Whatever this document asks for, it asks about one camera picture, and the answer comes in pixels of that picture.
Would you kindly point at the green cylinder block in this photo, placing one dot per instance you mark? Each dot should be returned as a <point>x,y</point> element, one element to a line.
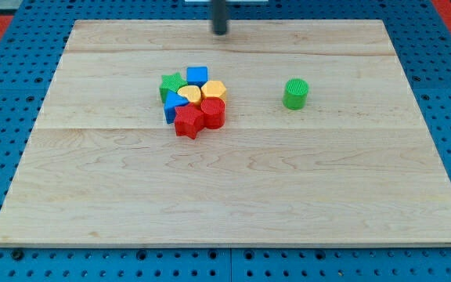
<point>295,94</point>

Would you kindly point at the red cylinder block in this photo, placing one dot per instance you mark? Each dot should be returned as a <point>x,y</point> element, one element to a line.
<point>214,110</point>

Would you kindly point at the yellow heart block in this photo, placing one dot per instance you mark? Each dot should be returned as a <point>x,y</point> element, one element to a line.
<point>192,93</point>

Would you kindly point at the blue triangle block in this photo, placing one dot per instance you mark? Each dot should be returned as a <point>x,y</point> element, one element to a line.
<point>172,101</point>

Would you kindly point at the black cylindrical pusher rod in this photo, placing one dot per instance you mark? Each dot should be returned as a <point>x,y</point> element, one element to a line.
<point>219,17</point>

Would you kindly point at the light wooden board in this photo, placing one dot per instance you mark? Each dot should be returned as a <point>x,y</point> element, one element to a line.
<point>355,168</point>

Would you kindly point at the red star block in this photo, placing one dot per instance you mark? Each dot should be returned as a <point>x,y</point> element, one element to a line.
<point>189,120</point>

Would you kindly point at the blue cube block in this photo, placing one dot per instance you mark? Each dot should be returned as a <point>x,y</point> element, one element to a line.
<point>197,76</point>

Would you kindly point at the green star block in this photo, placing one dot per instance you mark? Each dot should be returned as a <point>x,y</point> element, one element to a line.
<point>170,83</point>

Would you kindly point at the yellow hexagon block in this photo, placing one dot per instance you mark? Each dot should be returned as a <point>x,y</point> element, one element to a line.
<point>214,89</point>

